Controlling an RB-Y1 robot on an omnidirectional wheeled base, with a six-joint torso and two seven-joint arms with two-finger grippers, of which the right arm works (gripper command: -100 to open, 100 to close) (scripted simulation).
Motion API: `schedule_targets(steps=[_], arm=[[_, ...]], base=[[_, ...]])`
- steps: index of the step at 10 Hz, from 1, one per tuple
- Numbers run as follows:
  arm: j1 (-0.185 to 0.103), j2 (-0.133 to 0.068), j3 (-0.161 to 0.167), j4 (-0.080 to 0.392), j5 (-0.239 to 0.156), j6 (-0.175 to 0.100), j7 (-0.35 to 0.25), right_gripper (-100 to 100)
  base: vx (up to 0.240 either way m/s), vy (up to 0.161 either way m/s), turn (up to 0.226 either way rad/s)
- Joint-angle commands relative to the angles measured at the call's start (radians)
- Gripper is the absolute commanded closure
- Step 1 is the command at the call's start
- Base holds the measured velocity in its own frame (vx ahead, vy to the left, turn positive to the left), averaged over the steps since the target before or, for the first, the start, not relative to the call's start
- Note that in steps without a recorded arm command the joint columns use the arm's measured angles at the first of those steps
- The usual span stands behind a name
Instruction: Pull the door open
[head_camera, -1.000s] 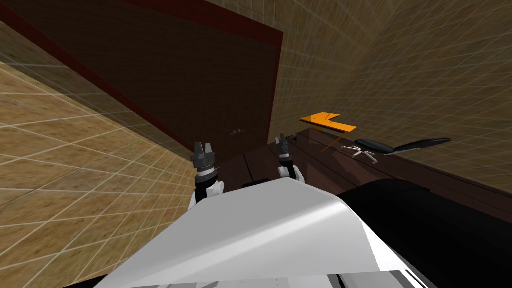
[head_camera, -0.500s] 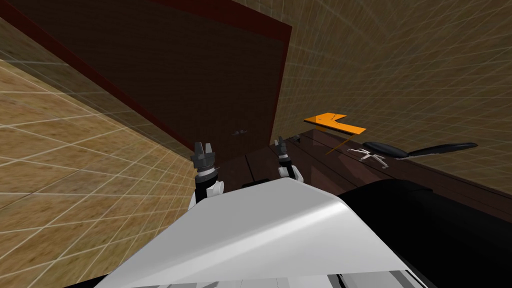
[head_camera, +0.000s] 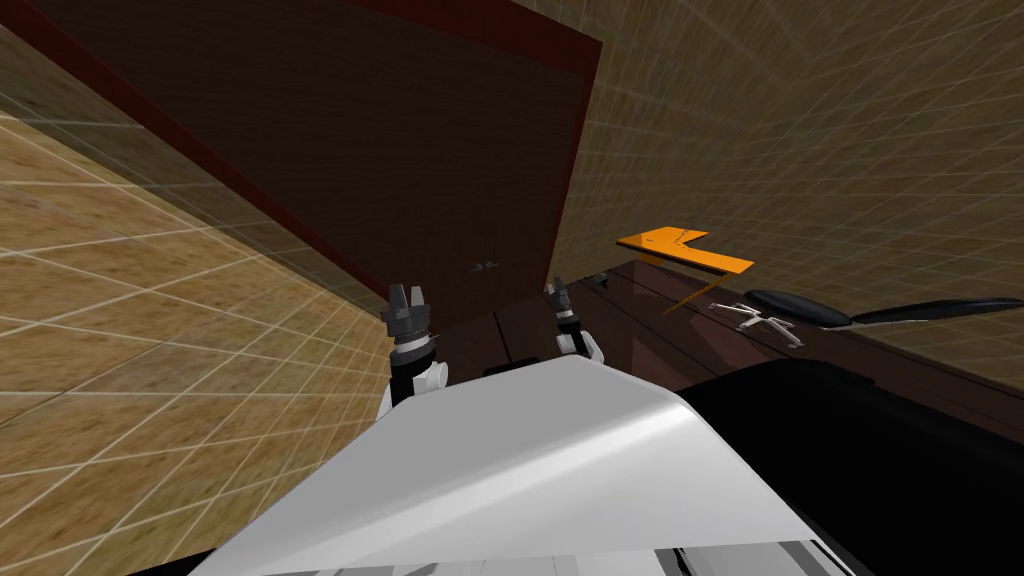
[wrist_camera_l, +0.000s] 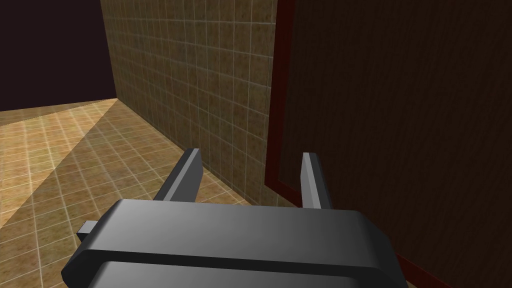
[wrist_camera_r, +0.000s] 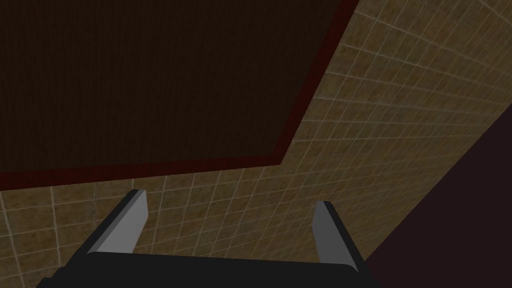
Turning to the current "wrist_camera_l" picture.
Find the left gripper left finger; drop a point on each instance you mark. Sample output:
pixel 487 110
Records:
pixel 184 178

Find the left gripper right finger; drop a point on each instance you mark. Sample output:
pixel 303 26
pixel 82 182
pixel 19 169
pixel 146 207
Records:
pixel 313 184

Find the dark brown wooden door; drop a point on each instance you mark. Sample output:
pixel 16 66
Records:
pixel 400 120

